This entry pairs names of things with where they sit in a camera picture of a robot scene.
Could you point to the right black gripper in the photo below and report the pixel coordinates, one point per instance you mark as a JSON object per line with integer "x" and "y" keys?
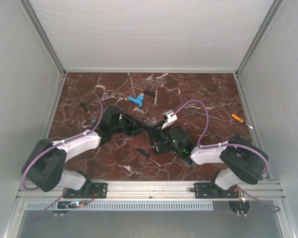
{"x": 158, "y": 132}

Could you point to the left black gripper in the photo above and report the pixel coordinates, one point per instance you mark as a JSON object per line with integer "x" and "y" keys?
{"x": 134, "y": 127}

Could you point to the black fuse box base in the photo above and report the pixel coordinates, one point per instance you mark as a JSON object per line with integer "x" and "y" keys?
{"x": 159, "y": 146}

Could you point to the clear plastic fuse box cover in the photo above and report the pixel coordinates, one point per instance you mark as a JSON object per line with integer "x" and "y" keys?
{"x": 152, "y": 122}

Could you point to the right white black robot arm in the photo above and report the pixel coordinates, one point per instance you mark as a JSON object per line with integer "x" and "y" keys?
{"x": 244, "y": 162}

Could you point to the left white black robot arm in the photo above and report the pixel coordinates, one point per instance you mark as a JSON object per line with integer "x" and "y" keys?
{"x": 45, "y": 165}

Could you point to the small black screwdriver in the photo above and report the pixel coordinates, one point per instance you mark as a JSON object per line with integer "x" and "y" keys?
{"x": 144, "y": 153}

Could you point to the blue plastic fitting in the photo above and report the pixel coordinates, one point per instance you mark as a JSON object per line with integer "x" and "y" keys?
{"x": 138, "y": 100}

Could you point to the silver combination wrench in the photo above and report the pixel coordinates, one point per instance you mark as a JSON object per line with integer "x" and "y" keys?
{"x": 155, "y": 98}

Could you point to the black yellow screwdriver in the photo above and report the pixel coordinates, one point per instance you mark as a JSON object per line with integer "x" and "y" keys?
{"x": 85, "y": 108}

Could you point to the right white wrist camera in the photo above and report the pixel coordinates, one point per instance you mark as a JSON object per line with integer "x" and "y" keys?
{"x": 169, "y": 118}

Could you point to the black handled screwdriver top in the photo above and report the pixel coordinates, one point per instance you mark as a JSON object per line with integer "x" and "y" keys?
{"x": 146, "y": 91}

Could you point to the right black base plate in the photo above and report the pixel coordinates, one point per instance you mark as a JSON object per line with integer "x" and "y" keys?
{"x": 208, "y": 190}

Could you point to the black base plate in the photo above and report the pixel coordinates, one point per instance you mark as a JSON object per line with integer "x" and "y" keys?
{"x": 208, "y": 190}
{"x": 88, "y": 191}

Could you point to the orange handled screwdriver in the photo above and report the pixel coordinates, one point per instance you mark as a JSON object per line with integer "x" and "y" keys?
{"x": 242, "y": 121}

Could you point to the aluminium mounting rail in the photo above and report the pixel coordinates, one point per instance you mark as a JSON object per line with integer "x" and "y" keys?
{"x": 126, "y": 190}

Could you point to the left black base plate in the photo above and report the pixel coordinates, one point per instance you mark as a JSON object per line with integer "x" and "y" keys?
{"x": 88, "y": 191}

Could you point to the grey slotted cable duct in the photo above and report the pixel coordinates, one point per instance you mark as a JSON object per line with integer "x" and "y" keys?
{"x": 136, "y": 206}

